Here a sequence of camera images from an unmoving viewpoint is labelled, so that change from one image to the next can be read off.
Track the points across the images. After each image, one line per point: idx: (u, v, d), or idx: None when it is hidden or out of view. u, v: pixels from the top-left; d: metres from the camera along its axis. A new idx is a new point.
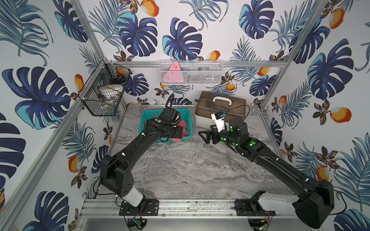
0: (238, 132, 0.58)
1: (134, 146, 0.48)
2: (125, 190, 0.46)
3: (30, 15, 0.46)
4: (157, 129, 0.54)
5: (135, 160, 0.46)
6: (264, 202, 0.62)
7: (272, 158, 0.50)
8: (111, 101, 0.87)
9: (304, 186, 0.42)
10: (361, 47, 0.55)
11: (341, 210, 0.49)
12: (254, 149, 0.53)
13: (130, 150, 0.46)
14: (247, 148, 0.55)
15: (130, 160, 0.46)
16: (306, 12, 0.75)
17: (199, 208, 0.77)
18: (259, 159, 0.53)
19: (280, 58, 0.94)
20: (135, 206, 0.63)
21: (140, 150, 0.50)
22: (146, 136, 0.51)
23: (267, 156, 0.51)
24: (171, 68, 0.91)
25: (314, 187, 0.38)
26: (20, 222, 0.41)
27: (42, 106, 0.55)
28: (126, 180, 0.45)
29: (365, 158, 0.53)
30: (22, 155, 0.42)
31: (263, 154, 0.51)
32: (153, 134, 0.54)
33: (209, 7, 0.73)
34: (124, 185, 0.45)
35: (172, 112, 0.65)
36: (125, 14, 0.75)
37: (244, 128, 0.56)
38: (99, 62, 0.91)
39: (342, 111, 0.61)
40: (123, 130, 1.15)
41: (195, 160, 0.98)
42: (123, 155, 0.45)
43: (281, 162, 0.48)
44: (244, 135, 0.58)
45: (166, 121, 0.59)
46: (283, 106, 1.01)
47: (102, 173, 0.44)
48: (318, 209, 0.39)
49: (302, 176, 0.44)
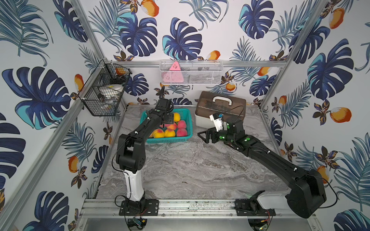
0: (233, 128, 0.63)
1: (143, 127, 0.57)
2: (140, 164, 0.55)
3: (30, 15, 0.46)
4: (160, 115, 0.67)
5: (147, 137, 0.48)
6: (262, 199, 0.63)
7: (264, 150, 0.53)
8: (111, 101, 0.87)
9: (292, 174, 0.44)
10: (361, 47, 0.55)
11: (334, 201, 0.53)
12: (248, 143, 0.57)
13: (142, 129, 0.55)
14: (242, 144, 0.59)
15: (143, 135, 0.55)
16: (306, 12, 0.75)
17: (199, 208, 0.77)
18: (252, 153, 0.57)
19: (280, 58, 0.94)
20: (137, 199, 0.64)
21: (150, 130, 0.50)
22: (152, 120, 0.62)
23: (259, 149, 0.54)
24: (171, 68, 0.91)
25: (302, 176, 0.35)
26: (19, 223, 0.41)
27: (42, 106, 0.55)
28: (141, 153, 0.53)
29: (365, 158, 0.53)
30: (22, 155, 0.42)
31: (257, 147, 0.55)
32: (157, 118, 0.65)
33: (209, 7, 0.73)
34: (139, 158, 0.53)
35: (167, 101, 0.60)
36: (125, 14, 0.75)
37: (239, 124, 0.61)
38: (99, 62, 0.91)
39: (342, 111, 0.61)
40: (123, 130, 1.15)
41: (195, 160, 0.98)
42: (136, 132, 0.53)
43: (273, 154, 0.51)
44: (239, 132, 0.62)
45: (163, 110, 0.70)
46: (283, 106, 1.01)
47: (120, 149, 0.51)
48: (305, 196, 0.41)
49: (292, 166, 0.46)
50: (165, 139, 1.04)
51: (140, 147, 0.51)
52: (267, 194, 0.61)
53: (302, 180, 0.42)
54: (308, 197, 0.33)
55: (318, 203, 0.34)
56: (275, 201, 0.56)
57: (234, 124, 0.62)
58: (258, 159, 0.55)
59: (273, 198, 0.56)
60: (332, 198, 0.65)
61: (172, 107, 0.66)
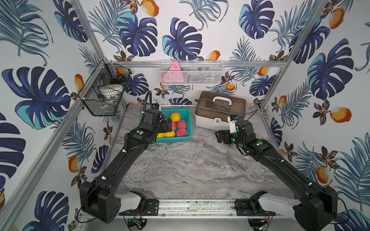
0: (243, 131, 0.61)
1: (115, 167, 0.43)
2: (112, 214, 0.43)
3: (30, 15, 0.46)
4: (140, 142, 0.51)
5: (117, 183, 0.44)
6: (263, 201, 0.63)
7: (277, 159, 0.50)
8: (111, 101, 0.87)
9: (306, 189, 0.42)
10: (361, 47, 0.55)
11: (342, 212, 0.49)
12: (260, 149, 0.54)
13: (112, 171, 0.42)
14: (254, 147, 0.56)
15: (112, 183, 0.41)
16: (306, 12, 0.75)
17: (199, 208, 0.77)
18: (263, 159, 0.54)
19: (280, 58, 0.94)
20: (134, 208, 0.63)
21: (122, 171, 0.45)
22: (130, 152, 0.47)
23: (271, 157, 0.51)
24: (171, 68, 0.91)
25: (316, 192, 0.42)
26: (19, 223, 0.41)
27: (42, 106, 0.55)
28: (111, 205, 0.41)
29: (365, 158, 0.53)
30: (22, 155, 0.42)
31: (268, 153, 0.52)
32: (136, 148, 0.50)
33: (209, 8, 0.73)
34: (110, 210, 0.41)
35: (153, 116, 0.58)
36: (125, 14, 0.75)
37: (249, 128, 0.59)
38: (99, 62, 0.91)
39: (342, 111, 0.61)
40: (123, 130, 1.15)
41: (195, 160, 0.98)
42: (103, 179, 0.41)
43: (286, 163, 0.48)
44: (249, 135, 0.60)
45: (148, 132, 0.54)
46: (283, 106, 1.01)
47: (83, 202, 0.40)
48: (318, 212, 0.39)
49: (306, 180, 0.43)
50: (166, 139, 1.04)
51: (106, 201, 0.38)
52: (270, 198, 0.60)
53: (316, 197, 0.39)
54: (319, 214, 0.39)
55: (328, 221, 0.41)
56: (275, 204, 0.57)
57: (244, 127, 0.60)
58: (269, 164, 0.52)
59: (275, 202, 0.57)
60: None
61: (160, 115, 0.69)
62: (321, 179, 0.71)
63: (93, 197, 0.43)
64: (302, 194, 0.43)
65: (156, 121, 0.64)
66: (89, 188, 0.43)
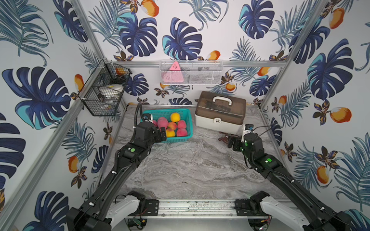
0: (252, 146, 0.59)
1: (104, 190, 0.42)
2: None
3: (30, 15, 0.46)
4: (132, 160, 0.49)
5: (105, 209, 0.42)
6: (266, 205, 0.62)
7: (287, 179, 0.49)
8: (111, 101, 0.87)
9: (319, 214, 0.41)
10: (361, 48, 0.56)
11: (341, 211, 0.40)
12: (269, 166, 0.53)
13: (100, 196, 0.41)
14: (262, 164, 0.55)
15: (100, 209, 0.40)
16: (306, 12, 0.75)
17: (199, 208, 0.77)
18: (273, 177, 0.52)
19: (280, 58, 0.94)
20: (133, 211, 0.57)
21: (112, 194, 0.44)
22: (121, 173, 0.46)
23: (281, 176, 0.50)
24: (171, 68, 0.91)
25: (329, 217, 0.40)
26: (19, 223, 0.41)
27: (43, 106, 0.55)
28: None
29: (365, 158, 0.53)
30: (22, 155, 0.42)
31: (277, 173, 0.51)
32: (126, 169, 0.47)
33: (209, 8, 0.73)
34: None
35: (145, 132, 0.55)
36: (125, 14, 0.75)
37: (258, 143, 0.56)
38: (99, 62, 0.91)
39: (342, 111, 0.61)
40: (123, 130, 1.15)
41: (195, 160, 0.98)
42: (91, 205, 0.39)
43: (297, 184, 0.47)
44: (257, 150, 0.58)
45: (140, 149, 0.52)
46: (283, 106, 1.01)
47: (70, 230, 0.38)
48: None
49: (319, 204, 0.42)
50: (166, 139, 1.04)
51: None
52: (274, 205, 0.59)
53: (328, 224, 0.38)
54: None
55: None
56: (279, 214, 0.56)
57: (253, 143, 0.58)
58: (280, 184, 0.51)
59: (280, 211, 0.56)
60: (333, 198, 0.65)
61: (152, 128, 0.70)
62: (321, 179, 0.71)
63: (80, 224, 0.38)
64: (315, 219, 0.41)
65: (149, 136, 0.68)
66: (77, 215, 0.41)
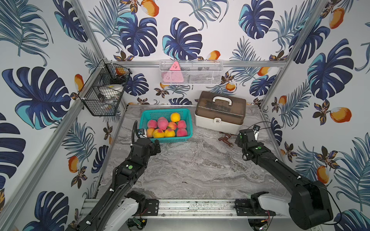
0: (245, 137, 0.69)
1: (101, 209, 0.43)
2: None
3: (30, 15, 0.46)
4: (129, 178, 0.50)
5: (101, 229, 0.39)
6: (263, 200, 0.63)
7: (272, 159, 0.55)
8: (111, 101, 0.87)
9: (295, 182, 0.44)
10: (361, 47, 0.55)
11: (341, 211, 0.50)
12: (258, 152, 0.60)
13: (97, 215, 0.42)
14: (253, 151, 0.62)
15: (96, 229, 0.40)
16: (306, 12, 0.75)
17: (199, 208, 0.77)
18: (261, 160, 0.59)
19: (280, 58, 0.94)
20: (133, 212, 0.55)
21: (109, 213, 0.45)
22: (117, 190, 0.47)
23: (267, 157, 0.57)
24: (171, 68, 0.91)
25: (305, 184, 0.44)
26: (20, 222, 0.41)
27: (43, 106, 0.55)
28: None
29: (365, 158, 0.53)
30: (22, 155, 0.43)
31: (265, 155, 0.57)
32: (123, 186, 0.49)
33: (209, 7, 0.73)
34: None
35: (142, 149, 0.57)
36: (125, 14, 0.75)
37: (250, 134, 0.66)
38: (99, 62, 0.91)
39: (342, 111, 0.61)
40: (123, 130, 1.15)
41: (195, 160, 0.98)
42: (87, 223, 0.40)
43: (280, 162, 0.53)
44: (250, 141, 0.67)
45: (138, 166, 0.54)
46: (283, 106, 1.01)
47: None
48: (304, 202, 0.41)
49: (296, 174, 0.47)
50: (166, 139, 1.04)
51: None
52: (270, 196, 0.61)
53: (302, 188, 0.42)
54: (306, 203, 0.41)
55: (321, 217, 0.41)
56: (275, 204, 0.56)
57: (245, 134, 0.68)
58: (265, 164, 0.57)
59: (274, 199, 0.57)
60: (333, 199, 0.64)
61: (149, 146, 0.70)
62: (321, 179, 0.71)
63: None
64: (292, 186, 0.45)
65: (145, 152, 0.58)
66: None
